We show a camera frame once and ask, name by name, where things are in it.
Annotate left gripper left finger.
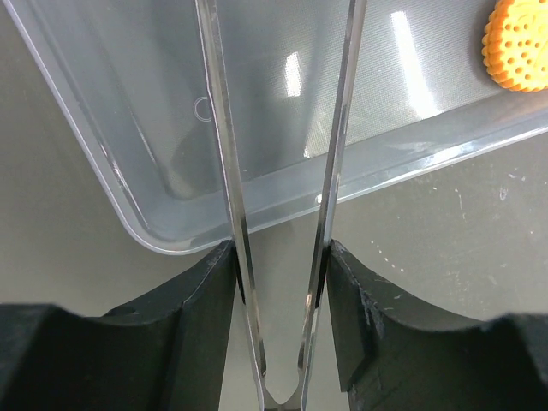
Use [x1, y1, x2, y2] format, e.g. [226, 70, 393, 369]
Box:
[1, 241, 236, 410]

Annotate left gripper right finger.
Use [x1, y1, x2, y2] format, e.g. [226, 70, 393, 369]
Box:
[327, 241, 547, 410]

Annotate metal tongs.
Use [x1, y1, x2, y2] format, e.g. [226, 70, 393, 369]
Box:
[195, 1, 366, 410]

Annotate clear plastic cookie tray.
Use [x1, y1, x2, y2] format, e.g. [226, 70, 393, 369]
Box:
[1, 1, 547, 255]

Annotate orange cookie near corner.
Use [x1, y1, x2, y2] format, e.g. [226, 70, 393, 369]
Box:
[482, 0, 547, 92]

